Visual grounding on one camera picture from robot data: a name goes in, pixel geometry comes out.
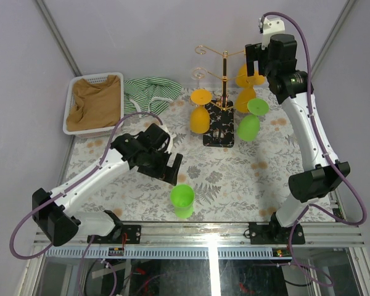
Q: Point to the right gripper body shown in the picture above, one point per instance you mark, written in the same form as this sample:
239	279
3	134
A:
254	52

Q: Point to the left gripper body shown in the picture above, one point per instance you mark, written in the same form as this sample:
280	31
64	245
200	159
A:
156	166

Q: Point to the orange wine glass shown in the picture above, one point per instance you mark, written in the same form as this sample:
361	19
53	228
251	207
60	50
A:
249	93
241	79

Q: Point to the green plastic cup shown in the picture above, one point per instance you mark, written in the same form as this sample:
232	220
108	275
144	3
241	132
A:
182	199

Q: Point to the clear glass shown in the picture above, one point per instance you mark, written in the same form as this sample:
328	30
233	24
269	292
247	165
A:
198	74

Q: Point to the orange plastic cup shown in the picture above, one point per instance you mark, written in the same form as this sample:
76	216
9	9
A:
200	118

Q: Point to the gold wine glass rack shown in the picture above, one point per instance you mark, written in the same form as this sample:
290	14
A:
221	109

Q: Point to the green wine glass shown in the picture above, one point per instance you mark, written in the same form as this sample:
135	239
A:
250	125

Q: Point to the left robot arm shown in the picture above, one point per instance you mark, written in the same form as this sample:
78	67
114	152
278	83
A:
57	212

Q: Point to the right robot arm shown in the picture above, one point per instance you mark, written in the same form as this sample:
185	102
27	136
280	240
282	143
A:
322	169

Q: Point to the green striped cloth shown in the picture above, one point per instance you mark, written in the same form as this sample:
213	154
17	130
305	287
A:
150	94

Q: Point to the brown cloth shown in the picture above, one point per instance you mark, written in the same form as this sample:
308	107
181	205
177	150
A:
97	105

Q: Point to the white plastic basket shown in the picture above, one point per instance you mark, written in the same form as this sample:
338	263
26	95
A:
70	102

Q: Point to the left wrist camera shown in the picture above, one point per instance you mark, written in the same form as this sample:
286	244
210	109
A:
156	137

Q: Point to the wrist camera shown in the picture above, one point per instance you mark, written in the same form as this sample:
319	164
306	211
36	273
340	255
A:
268	28
156	137

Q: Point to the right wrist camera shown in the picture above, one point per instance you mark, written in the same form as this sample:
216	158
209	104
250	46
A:
268	28

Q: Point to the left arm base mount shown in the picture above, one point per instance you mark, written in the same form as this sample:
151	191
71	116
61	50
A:
126	234

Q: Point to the aluminium rail frame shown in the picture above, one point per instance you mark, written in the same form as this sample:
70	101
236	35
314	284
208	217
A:
192	234

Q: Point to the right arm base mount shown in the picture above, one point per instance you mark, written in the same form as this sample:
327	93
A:
274	234

